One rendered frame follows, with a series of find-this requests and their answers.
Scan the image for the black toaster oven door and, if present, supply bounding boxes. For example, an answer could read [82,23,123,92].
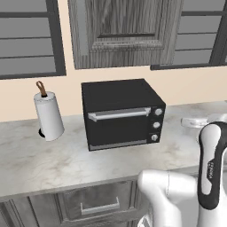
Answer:
[83,106,153,152]

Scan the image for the black toaster oven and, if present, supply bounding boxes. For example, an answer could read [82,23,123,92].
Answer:
[81,78,167,153]

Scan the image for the white paper towel roll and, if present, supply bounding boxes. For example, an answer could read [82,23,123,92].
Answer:
[33,90,66,142]

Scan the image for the brown-topped black towel holder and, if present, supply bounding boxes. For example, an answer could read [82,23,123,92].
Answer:
[35,80,49,139]

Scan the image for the grey wooden drawer front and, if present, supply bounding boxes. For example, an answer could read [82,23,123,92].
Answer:
[56,180,142,223]

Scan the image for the grey window with blinds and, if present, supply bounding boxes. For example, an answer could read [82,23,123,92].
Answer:
[0,0,67,81]
[150,0,227,71]

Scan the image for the grey wooden base cupboard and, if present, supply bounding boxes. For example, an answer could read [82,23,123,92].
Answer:
[0,168,202,227]

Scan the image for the silver toaster oven door handle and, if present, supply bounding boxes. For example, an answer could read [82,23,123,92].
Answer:
[87,107,152,122]

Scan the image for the grey wooden wall cupboard door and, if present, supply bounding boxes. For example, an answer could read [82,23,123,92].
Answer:
[67,0,184,71]

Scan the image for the silver drawer handle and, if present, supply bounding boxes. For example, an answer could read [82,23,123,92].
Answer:
[80,196,121,216]

